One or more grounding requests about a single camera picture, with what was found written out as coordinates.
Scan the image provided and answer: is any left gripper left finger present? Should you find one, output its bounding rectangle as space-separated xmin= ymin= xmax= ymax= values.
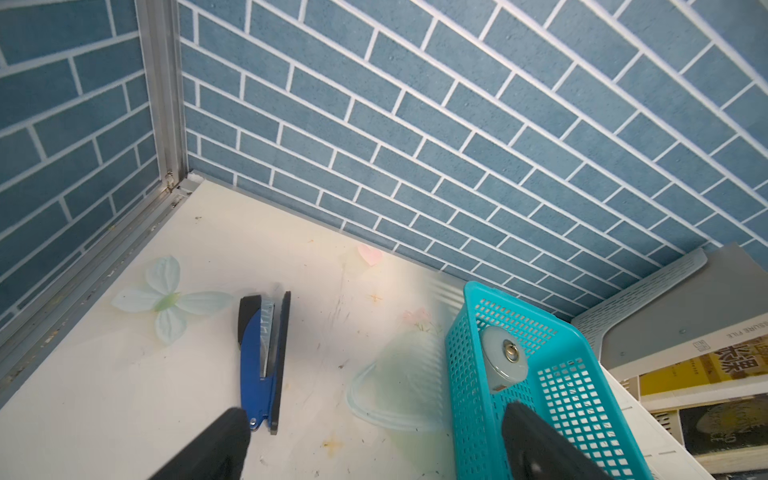
xmin=151 ymin=407 xmax=251 ymax=480

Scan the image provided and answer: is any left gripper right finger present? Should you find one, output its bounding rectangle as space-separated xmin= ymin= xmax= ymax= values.
xmin=501 ymin=401 xmax=610 ymax=480

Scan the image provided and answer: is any teal plastic basket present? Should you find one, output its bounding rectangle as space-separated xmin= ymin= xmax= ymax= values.
xmin=446 ymin=282 xmax=651 ymax=479

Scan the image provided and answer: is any grey-blue tea canister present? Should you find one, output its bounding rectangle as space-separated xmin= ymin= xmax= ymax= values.
xmin=480 ymin=326 xmax=529 ymax=393

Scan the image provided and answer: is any blue stapler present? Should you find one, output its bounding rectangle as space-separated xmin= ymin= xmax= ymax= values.
xmin=238 ymin=291 xmax=291 ymax=435

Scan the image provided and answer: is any beige file organizer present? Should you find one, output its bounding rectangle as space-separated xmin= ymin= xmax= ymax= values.
xmin=574 ymin=244 xmax=767 ymax=479

